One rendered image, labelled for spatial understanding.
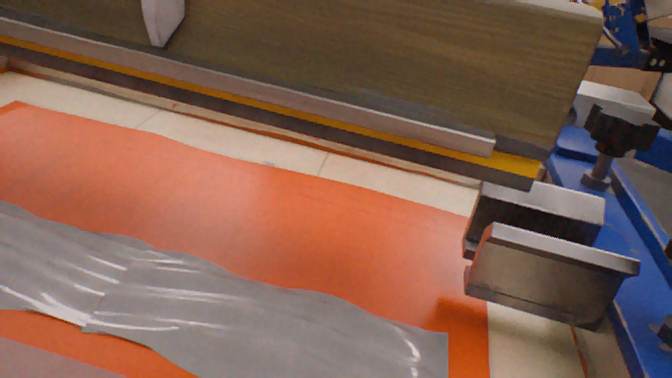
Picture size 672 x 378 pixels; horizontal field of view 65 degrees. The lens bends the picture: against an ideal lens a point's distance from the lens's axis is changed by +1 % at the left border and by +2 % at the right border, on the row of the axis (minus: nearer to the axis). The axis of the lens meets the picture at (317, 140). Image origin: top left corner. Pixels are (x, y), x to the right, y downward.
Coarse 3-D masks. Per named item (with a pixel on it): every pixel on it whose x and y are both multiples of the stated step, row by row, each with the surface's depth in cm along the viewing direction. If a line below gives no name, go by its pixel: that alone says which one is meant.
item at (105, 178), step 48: (0, 144) 40; (48, 144) 41; (96, 144) 42; (144, 144) 43; (0, 192) 34; (48, 192) 35; (96, 192) 36; (144, 192) 37; (192, 192) 38; (144, 240) 33; (0, 336) 25; (48, 336) 25
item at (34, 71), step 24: (0, 72) 51; (24, 72) 52; (48, 72) 51; (120, 96) 50; (144, 96) 50; (216, 120) 49; (240, 120) 48; (312, 144) 48; (336, 144) 47; (408, 168) 47; (432, 168) 46; (576, 336) 31; (600, 336) 28; (600, 360) 27; (624, 360) 25
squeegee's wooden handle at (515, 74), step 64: (0, 0) 30; (64, 0) 29; (128, 0) 28; (192, 0) 27; (256, 0) 26; (320, 0) 26; (384, 0) 25; (448, 0) 24; (512, 0) 24; (256, 64) 28; (320, 64) 27; (384, 64) 26; (448, 64) 26; (512, 64) 25; (576, 64) 24; (512, 128) 26
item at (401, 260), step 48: (240, 192) 39; (288, 192) 40; (336, 192) 41; (192, 240) 33; (240, 240) 34; (288, 240) 35; (336, 240) 36; (384, 240) 37; (432, 240) 38; (288, 288) 31; (336, 288) 31; (384, 288) 32; (432, 288) 33; (96, 336) 26; (480, 336) 30
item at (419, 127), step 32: (0, 32) 29; (32, 32) 29; (64, 32) 28; (128, 64) 28; (160, 64) 28; (192, 64) 27; (256, 96) 27; (288, 96) 27; (320, 96) 27; (352, 96) 27; (384, 128) 26; (416, 128) 26; (448, 128) 26; (480, 128) 26
